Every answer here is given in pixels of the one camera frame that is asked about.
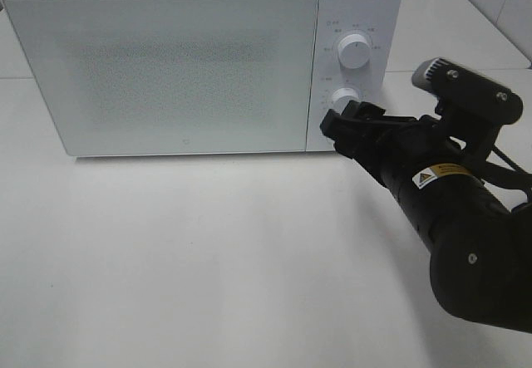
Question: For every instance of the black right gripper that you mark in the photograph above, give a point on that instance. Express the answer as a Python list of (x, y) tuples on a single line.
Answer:
[(394, 150)]

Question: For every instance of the white microwave door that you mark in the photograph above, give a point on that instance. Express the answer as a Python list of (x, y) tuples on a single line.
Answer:
[(171, 77)]

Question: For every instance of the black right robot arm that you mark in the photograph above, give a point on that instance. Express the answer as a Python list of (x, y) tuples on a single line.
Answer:
[(480, 252)]

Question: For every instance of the lower white dial knob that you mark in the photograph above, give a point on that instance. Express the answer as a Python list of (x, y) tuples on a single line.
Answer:
[(341, 97)]

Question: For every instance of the white dial knob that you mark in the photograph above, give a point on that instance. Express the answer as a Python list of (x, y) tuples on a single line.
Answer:
[(354, 50), (341, 97)]

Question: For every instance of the upper white dial knob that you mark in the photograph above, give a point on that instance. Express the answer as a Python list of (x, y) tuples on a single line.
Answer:
[(354, 50)]

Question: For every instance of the white microwave oven body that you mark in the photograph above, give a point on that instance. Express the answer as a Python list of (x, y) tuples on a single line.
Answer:
[(353, 6)]

